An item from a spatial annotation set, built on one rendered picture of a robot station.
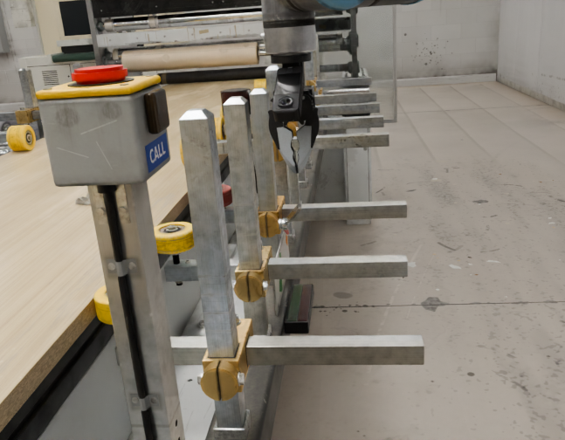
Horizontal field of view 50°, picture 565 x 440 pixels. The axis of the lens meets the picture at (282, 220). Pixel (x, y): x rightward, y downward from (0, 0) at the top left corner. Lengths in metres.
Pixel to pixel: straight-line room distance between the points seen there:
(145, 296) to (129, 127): 0.14
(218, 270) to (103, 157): 0.35
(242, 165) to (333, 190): 2.81
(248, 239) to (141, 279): 0.54
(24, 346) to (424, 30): 9.44
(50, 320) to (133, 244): 0.39
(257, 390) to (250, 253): 0.22
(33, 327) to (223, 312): 0.24
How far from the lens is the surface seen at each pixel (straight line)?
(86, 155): 0.45
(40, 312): 0.88
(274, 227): 1.24
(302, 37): 1.05
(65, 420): 0.87
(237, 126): 0.96
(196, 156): 0.72
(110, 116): 0.44
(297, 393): 2.19
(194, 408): 1.11
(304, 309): 1.20
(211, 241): 0.75
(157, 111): 0.45
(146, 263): 0.49
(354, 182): 3.62
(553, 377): 2.35
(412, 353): 0.85
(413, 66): 10.00
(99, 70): 0.46
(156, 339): 0.52
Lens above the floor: 1.26
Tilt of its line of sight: 19 degrees down
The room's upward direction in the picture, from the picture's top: 4 degrees counter-clockwise
